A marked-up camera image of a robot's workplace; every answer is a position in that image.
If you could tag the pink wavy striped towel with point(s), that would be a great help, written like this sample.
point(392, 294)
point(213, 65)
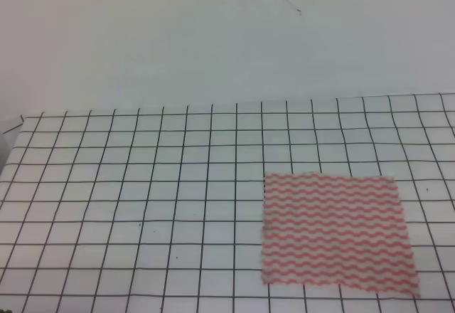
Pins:
point(321, 229)

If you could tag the white black-grid tablecloth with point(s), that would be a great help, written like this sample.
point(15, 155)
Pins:
point(160, 210)

